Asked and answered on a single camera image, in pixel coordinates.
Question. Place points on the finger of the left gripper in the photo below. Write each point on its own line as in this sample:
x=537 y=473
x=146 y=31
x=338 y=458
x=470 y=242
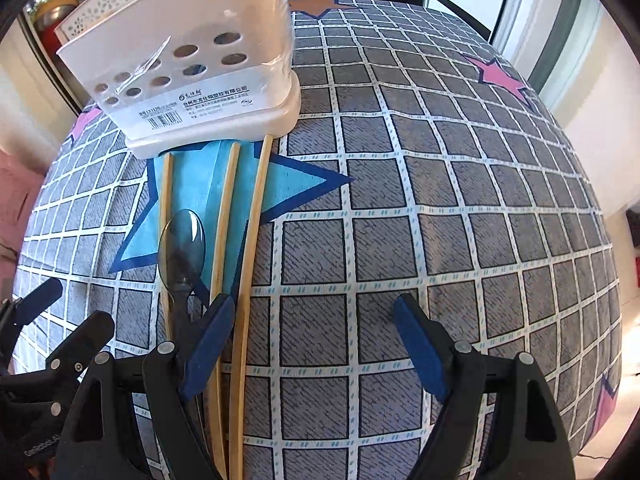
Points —
x=16 y=314
x=75 y=353

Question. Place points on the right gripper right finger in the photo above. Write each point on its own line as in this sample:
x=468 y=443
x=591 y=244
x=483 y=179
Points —
x=429 y=347

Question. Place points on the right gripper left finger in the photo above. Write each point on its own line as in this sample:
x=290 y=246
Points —
x=201 y=342

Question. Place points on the plain bamboo chopstick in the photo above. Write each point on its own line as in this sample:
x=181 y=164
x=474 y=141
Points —
x=165 y=217
x=242 y=319
x=214 y=398

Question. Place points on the black-handled spoon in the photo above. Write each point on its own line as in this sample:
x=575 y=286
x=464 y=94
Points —
x=186 y=254

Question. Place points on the grey checked tablecloth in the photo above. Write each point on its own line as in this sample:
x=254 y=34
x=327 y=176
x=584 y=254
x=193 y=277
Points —
x=420 y=164

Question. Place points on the cream plastic utensil holder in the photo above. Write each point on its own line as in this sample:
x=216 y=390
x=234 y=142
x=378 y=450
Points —
x=170 y=73

